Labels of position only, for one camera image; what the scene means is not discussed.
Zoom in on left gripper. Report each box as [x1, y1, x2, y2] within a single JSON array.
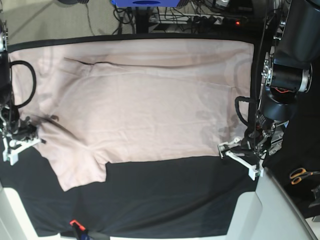
[[218, 137, 263, 160]]

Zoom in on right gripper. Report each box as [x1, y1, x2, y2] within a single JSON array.
[[8, 115, 47, 144]]

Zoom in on pink T-shirt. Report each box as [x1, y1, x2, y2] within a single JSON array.
[[9, 39, 254, 191]]

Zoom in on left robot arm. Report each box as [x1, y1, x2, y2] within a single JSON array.
[[218, 0, 320, 161]]

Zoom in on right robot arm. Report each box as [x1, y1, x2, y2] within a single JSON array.
[[0, 21, 39, 143]]

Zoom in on black table cloth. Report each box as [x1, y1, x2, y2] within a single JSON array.
[[0, 33, 320, 238]]

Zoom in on dark metal tool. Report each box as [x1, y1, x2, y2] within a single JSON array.
[[308, 185, 320, 208]]

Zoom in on red black clamp bottom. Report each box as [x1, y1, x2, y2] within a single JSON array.
[[69, 219, 108, 240]]

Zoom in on black power strip red light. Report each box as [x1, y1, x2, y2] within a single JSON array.
[[222, 17, 248, 27]]

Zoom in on white power strip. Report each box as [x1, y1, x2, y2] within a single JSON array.
[[149, 12, 224, 25]]

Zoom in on blue box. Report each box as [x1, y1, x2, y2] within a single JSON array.
[[111, 0, 180, 8]]

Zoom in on black stand column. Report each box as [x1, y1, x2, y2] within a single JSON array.
[[134, 7, 152, 34]]

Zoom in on orange handled scissors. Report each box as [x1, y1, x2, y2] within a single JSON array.
[[289, 167, 320, 185]]

